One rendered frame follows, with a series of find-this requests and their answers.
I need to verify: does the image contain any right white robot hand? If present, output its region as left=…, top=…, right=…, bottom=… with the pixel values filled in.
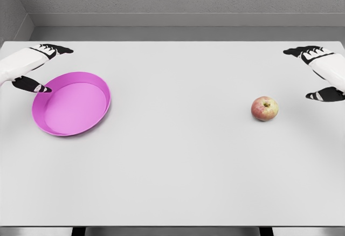
left=282, top=45, right=345, bottom=103

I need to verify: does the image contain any pink round plate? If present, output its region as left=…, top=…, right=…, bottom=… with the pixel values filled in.
left=31, top=71, right=112, bottom=138

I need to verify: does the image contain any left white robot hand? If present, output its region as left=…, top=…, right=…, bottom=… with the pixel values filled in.
left=0, top=44, right=74, bottom=94

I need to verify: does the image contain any red yellow apple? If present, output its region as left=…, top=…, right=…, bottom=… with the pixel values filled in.
left=251, top=95, right=280, bottom=122

